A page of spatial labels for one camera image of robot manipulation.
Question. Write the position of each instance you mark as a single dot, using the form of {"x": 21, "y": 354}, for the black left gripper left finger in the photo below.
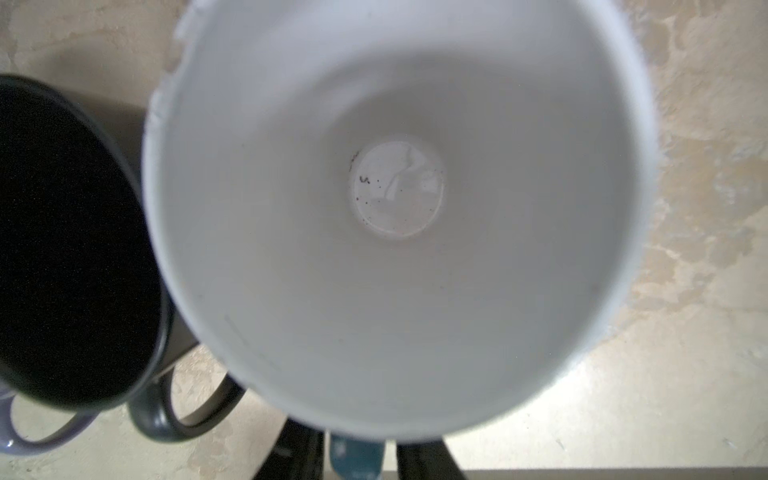
{"x": 298, "y": 453}

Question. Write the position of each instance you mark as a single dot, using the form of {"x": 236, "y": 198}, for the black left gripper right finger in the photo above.
{"x": 426, "y": 461}

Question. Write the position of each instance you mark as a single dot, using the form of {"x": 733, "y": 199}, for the teal blue patterned mug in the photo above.
{"x": 398, "y": 220}

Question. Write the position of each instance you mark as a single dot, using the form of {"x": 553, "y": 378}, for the black mug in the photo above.
{"x": 87, "y": 323}

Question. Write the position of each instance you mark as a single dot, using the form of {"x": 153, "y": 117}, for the lavender purple mug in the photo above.
{"x": 34, "y": 431}

